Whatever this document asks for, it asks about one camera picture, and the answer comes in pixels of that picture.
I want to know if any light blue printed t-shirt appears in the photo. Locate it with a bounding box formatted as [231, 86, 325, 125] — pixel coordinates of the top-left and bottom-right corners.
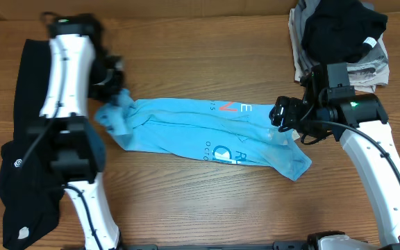
[95, 90, 312, 181]

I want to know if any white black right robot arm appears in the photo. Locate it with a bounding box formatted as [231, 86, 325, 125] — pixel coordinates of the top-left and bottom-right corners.
[269, 62, 400, 249]

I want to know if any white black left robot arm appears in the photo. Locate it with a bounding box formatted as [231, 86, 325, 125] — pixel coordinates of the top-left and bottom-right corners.
[27, 13, 124, 250]

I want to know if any grey folded clothes stack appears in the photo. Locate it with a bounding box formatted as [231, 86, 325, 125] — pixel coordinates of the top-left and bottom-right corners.
[288, 0, 390, 93]

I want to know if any black folded garment on stack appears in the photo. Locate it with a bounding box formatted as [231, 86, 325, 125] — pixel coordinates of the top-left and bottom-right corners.
[301, 0, 388, 65]

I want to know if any brown cardboard backboard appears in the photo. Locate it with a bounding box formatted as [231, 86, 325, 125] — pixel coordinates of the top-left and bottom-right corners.
[0, 0, 400, 22]

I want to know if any black garment with white logo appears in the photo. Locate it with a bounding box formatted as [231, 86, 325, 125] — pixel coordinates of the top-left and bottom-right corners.
[0, 40, 64, 249]

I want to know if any black base rail with mounts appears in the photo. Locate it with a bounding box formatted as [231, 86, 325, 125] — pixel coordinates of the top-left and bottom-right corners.
[115, 231, 400, 250]

